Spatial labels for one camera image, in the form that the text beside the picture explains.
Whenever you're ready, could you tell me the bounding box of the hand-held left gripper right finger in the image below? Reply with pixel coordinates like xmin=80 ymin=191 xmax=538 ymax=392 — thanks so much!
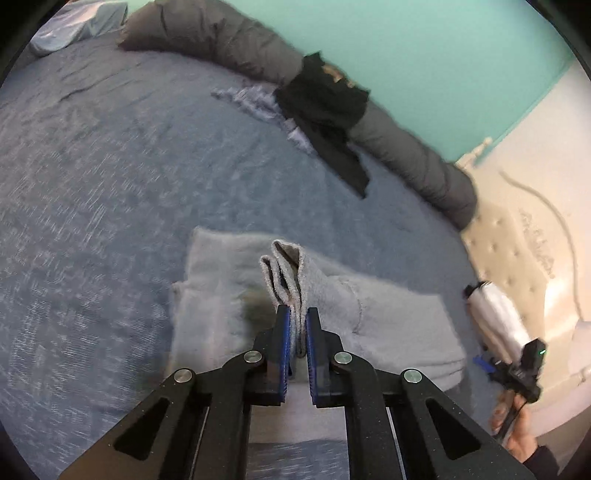
xmin=305 ymin=307 xmax=536 ymax=480

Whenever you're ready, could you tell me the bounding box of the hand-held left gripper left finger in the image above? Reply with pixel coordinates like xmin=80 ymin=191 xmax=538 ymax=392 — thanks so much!
xmin=59 ymin=304 xmax=293 ymax=480

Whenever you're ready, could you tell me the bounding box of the grey knit sweater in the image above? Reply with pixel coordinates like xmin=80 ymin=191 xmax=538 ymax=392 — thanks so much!
xmin=168 ymin=226 xmax=467 ymax=444

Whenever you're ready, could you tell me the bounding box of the person's right forearm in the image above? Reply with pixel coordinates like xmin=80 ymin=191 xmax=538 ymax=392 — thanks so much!
xmin=522 ymin=443 xmax=561 ymax=480

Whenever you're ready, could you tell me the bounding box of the stack of folded clothes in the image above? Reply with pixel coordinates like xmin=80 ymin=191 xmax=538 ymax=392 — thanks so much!
xmin=468 ymin=281 xmax=532 ymax=358

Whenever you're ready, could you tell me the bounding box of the person's right hand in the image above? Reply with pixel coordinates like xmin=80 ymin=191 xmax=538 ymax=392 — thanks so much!
xmin=489 ymin=390 xmax=539 ymax=462

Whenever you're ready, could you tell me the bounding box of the cream tufted headboard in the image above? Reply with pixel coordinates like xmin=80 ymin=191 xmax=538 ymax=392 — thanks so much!
xmin=455 ymin=136 xmax=591 ymax=435

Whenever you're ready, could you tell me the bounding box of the black printed garment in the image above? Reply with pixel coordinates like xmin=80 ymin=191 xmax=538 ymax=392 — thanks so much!
xmin=272 ymin=52 xmax=371 ymax=199

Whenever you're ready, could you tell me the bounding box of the light blue striped garment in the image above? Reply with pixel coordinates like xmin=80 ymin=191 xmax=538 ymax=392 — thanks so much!
xmin=211 ymin=83 xmax=319 ymax=155

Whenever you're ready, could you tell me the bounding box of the dark grey rolled duvet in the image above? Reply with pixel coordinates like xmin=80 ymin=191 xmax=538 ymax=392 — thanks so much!
xmin=117 ymin=0 xmax=478 ymax=230

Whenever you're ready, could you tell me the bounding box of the light blue blanket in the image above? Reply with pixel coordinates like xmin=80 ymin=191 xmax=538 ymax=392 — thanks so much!
xmin=30 ymin=1 xmax=129 ymax=56

